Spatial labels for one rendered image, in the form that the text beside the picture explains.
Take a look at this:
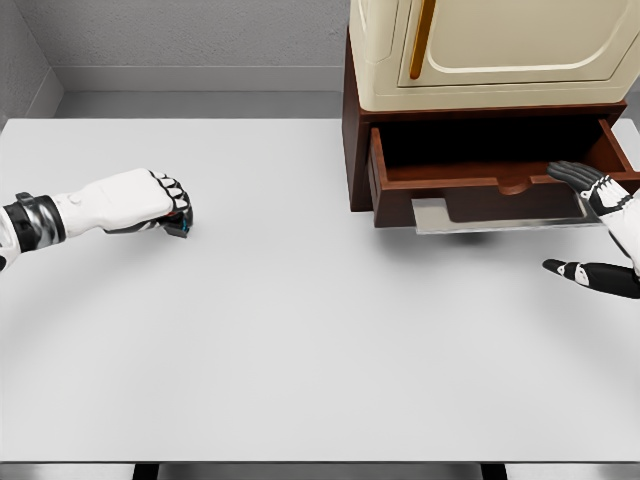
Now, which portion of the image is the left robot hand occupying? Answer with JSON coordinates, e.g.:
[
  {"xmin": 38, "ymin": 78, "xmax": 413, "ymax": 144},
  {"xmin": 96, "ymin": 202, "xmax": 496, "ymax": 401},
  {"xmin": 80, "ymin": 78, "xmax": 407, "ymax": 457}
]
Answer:
[{"xmin": 96, "ymin": 168, "xmax": 195, "ymax": 237}]

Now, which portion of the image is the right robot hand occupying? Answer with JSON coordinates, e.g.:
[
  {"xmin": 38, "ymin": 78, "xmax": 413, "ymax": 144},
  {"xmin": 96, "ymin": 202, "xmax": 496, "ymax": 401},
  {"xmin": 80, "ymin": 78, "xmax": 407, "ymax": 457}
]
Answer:
[{"xmin": 542, "ymin": 160, "xmax": 640, "ymax": 301}]

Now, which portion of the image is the small black blue switch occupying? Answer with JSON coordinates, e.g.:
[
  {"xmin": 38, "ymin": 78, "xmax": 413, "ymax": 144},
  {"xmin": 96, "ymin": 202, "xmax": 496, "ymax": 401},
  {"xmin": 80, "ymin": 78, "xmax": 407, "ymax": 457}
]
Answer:
[{"xmin": 164, "ymin": 211, "xmax": 195, "ymax": 239}]

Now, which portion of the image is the brown wooden drawer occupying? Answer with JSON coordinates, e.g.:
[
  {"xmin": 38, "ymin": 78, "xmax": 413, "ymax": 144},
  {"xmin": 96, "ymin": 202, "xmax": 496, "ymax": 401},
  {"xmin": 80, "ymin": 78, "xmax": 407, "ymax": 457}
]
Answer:
[{"xmin": 367, "ymin": 116, "xmax": 640, "ymax": 236}]

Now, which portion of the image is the clear drawer front plate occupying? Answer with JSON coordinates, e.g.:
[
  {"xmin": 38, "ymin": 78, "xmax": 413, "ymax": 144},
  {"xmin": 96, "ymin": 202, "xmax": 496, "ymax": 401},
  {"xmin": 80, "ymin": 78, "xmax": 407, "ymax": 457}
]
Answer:
[{"xmin": 410, "ymin": 189, "xmax": 609, "ymax": 236}]

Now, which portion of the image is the cream cabinet door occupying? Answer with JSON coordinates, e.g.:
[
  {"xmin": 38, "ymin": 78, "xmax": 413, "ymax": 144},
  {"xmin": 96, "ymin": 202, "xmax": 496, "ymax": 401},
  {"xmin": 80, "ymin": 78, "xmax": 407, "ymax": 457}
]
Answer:
[{"xmin": 397, "ymin": 0, "xmax": 639, "ymax": 89}]

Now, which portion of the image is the cream cabinet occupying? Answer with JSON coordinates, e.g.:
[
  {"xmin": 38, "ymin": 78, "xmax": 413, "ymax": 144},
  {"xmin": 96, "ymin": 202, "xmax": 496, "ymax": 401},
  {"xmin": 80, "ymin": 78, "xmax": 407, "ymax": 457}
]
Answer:
[{"xmin": 348, "ymin": 0, "xmax": 640, "ymax": 113}]

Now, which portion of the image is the gold door handle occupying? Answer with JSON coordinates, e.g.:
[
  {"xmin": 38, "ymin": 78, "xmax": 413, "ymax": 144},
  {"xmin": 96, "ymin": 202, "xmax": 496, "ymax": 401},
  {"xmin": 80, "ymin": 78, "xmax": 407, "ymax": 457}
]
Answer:
[{"xmin": 409, "ymin": 0, "xmax": 437, "ymax": 81}]

